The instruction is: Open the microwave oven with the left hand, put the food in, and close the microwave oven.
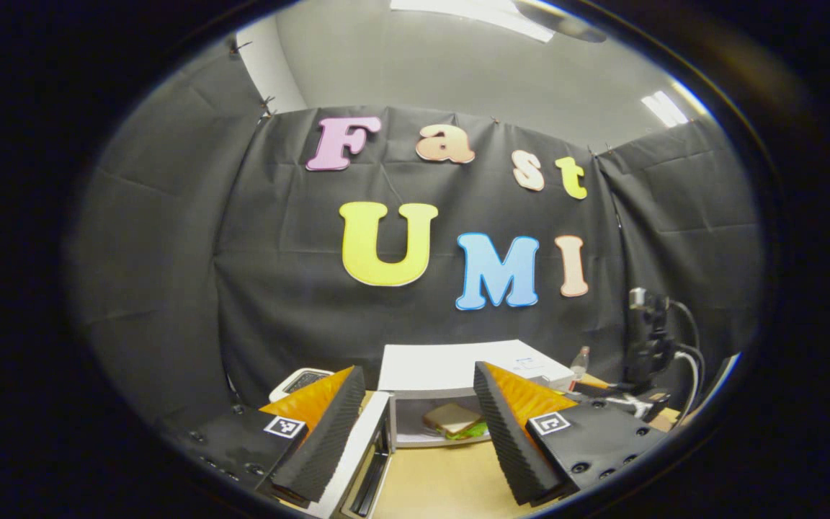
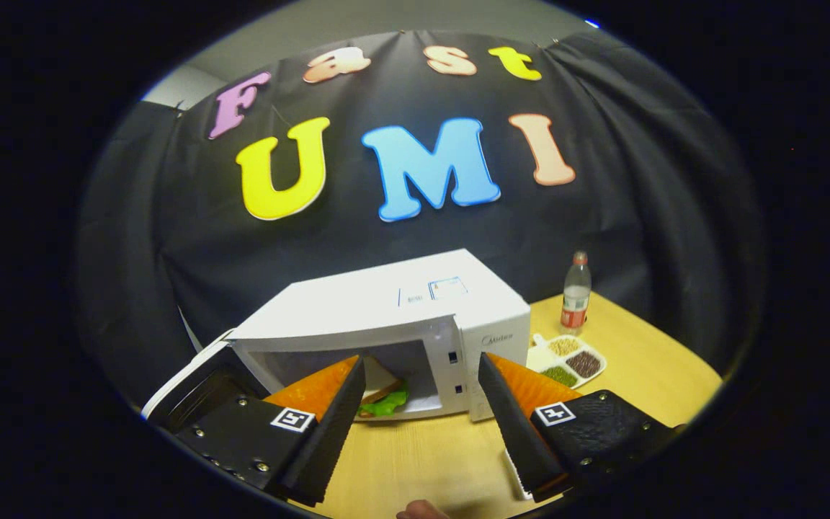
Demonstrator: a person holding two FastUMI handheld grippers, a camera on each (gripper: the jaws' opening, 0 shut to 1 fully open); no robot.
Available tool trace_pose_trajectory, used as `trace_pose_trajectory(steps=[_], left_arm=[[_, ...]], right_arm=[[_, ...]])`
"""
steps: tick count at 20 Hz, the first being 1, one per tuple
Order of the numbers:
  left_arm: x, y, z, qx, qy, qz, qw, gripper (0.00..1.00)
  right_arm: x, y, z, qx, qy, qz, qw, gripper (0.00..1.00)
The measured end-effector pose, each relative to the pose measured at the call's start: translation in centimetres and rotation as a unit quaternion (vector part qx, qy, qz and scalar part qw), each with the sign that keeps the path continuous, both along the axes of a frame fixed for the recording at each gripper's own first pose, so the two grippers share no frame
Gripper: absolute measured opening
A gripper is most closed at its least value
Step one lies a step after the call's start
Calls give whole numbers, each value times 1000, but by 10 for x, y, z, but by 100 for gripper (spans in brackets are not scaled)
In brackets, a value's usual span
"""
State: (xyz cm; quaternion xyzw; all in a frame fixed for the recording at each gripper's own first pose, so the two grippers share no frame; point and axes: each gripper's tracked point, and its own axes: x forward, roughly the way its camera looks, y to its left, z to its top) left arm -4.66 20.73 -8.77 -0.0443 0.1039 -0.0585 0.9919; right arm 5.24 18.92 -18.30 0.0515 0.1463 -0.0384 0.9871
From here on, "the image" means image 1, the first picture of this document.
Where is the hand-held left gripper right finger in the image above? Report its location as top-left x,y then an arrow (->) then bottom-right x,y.
473,360 -> 668,507

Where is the white toaster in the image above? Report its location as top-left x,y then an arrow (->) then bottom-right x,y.
269,368 -> 335,403

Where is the sandwich with lettuce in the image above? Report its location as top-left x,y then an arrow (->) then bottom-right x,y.
422,404 -> 491,442

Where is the white microwave oven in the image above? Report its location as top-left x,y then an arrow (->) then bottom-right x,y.
307,340 -> 576,519

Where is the black backdrop cloth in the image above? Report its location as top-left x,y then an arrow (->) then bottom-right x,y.
69,36 -> 765,433

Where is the small ceiling light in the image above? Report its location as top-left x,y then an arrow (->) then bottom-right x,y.
641,90 -> 690,129

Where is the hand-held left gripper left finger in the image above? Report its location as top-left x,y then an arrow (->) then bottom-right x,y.
159,365 -> 367,505

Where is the white cable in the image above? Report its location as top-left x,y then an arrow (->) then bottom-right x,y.
671,350 -> 701,426

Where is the black cable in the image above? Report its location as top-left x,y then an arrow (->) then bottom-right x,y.
667,299 -> 705,361

